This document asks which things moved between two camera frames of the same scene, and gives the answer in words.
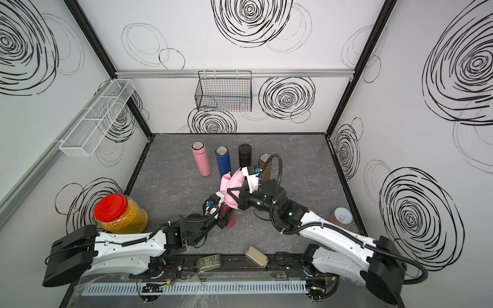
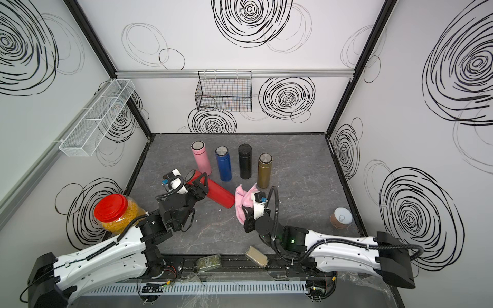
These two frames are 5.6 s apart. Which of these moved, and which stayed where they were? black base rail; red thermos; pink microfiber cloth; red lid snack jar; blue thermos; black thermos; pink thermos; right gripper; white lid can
Moved: red thermos; right gripper; pink microfiber cloth
Stayed: black base rail; red lid snack jar; black thermos; white lid can; blue thermos; pink thermos
